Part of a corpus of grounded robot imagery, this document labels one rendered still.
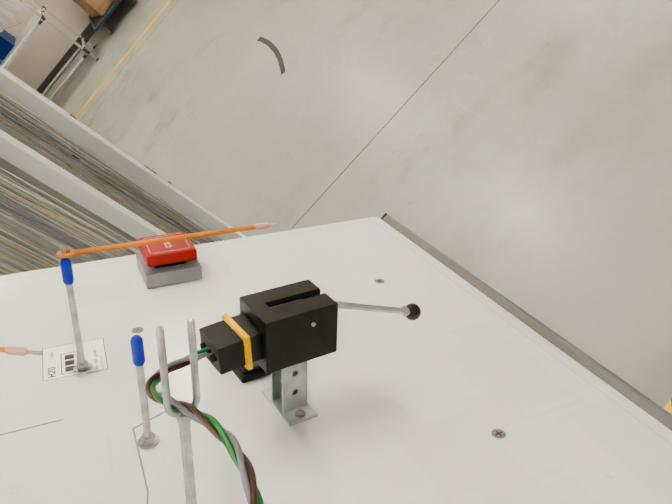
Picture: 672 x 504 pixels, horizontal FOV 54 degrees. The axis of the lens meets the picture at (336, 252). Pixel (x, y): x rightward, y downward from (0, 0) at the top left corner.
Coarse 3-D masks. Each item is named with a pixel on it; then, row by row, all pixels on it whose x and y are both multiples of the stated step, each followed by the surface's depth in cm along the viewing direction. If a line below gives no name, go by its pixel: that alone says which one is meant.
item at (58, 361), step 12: (48, 348) 55; (60, 348) 55; (72, 348) 55; (84, 348) 55; (96, 348) 55; (48, 360) 53; (60, 360) 53; (72, 360) 54; (96, 360) 54; (48, 372) 52; (60, 372) 52; (72, 372) 52
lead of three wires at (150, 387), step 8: (200, 352) 43; (176, 360) 42; (184, 360) 42; (168, 368) 41; (176, 368) 42; (152, 376) 39; (152, 384) 38; (152, 392) 37; (160, 392) 37; (152, 400) 37; (160, 400) 35; (176, 400) 35
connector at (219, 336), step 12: (216, 324) 44; (240, 324) 44; (252, 324) 44; (204, 336) 44; (216, 336) 43; (228, 336) 43; (252, 336) 43; (216, 348) 42; (228, 348) 42; (240, 348) 43; (252, 348) 43; (216, 360) 43; (228, 360) 43; (240, 360) 43; (252, 360) 44
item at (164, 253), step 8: (176, 232) 69; (184, 232) 69; (184, 240) 67; (144, 248) 65; (152, 248) 65; (160, 248) 65; (168, 248) 66; (176, 248) 66; (184, 248) 66; (192, 248) 66; (144, 256) 65; (152, 256) 64; (160, 256) 64; (168, 256) 65; (176, 256) 65; (184, 256) 65; (192, 256) 66; (152, 264) 64; (160, 264) 65; (168, 264) 66; (176, 264) 66
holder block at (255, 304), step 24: (288, 288) 47; (312, 288) 47; (240, 312) 46; (264, 312) 44; (288, 312) 44; (312, 312) 44; (336, 312) 45; (264, 336) 43; (288, 336) 44; (312, 336) 45; (336, 336) 46; (264, 360) 44; (288, 360) 45
